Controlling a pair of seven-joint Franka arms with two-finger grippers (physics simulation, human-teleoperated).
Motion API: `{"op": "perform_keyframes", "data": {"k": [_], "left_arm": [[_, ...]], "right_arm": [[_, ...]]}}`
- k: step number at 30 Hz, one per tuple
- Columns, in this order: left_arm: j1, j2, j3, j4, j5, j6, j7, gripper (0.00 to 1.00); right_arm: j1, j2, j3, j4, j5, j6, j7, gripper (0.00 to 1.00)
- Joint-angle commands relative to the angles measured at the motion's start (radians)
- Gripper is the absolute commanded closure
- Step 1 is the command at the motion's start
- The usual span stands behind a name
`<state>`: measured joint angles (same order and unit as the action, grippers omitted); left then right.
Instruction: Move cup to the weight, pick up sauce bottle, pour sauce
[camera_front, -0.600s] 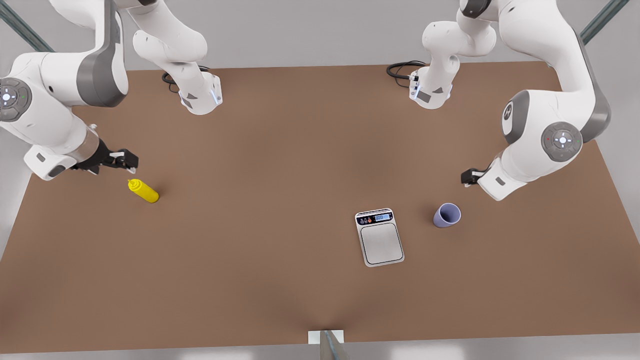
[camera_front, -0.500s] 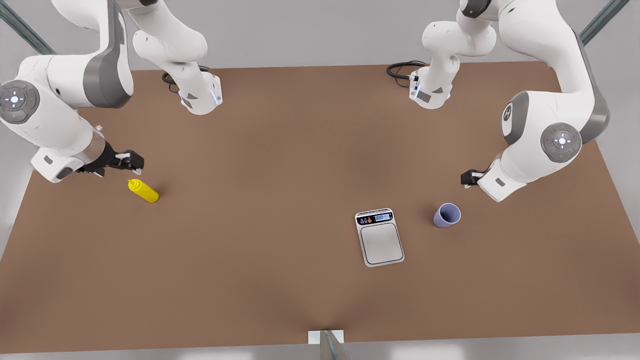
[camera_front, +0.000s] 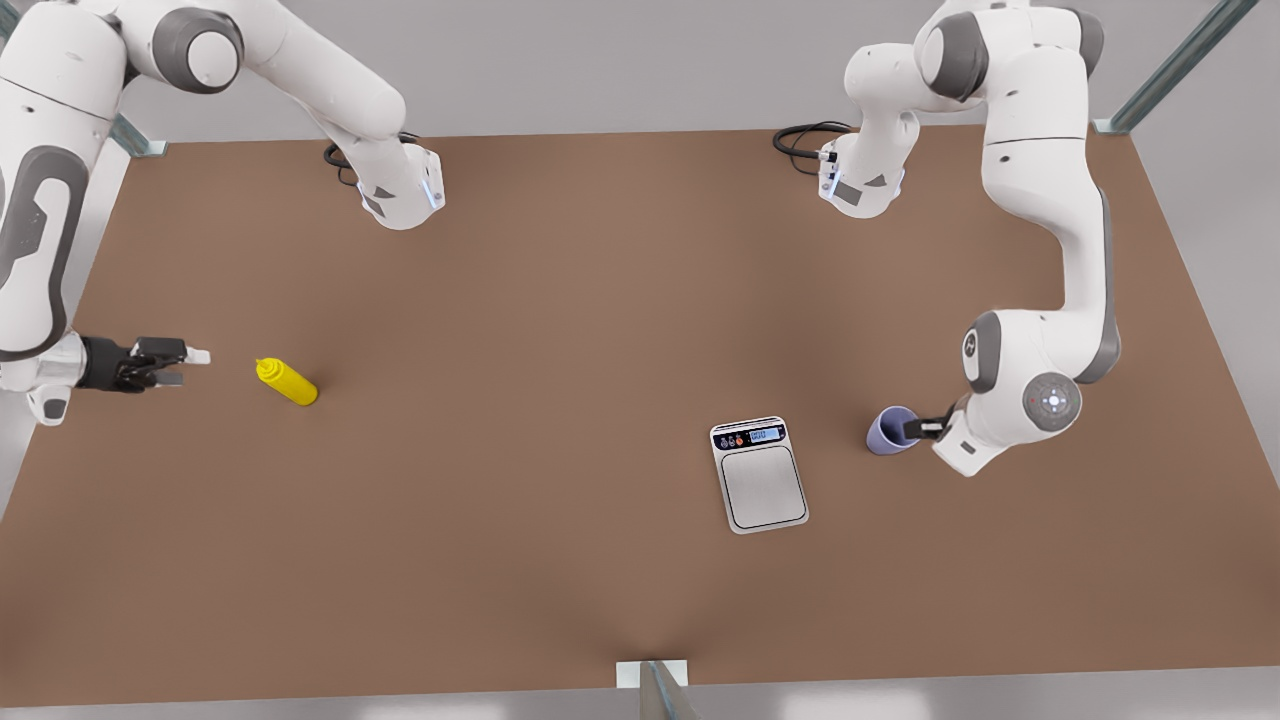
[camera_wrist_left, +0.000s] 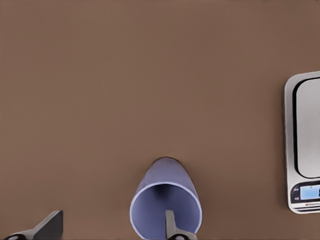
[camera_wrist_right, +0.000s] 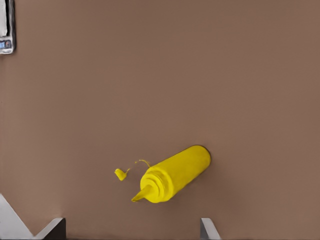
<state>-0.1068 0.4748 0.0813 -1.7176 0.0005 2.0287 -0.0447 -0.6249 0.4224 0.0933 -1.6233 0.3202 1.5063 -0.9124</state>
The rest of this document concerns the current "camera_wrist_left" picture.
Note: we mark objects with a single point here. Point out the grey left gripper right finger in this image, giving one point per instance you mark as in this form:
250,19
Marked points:
171,226

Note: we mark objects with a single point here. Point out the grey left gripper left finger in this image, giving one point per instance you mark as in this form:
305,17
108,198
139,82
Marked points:
47,226

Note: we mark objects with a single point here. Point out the blue plastic cup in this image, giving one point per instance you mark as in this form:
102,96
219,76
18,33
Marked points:
165,180

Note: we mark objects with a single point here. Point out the silver digital kitchen scale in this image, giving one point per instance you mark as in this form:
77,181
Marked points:
303,140

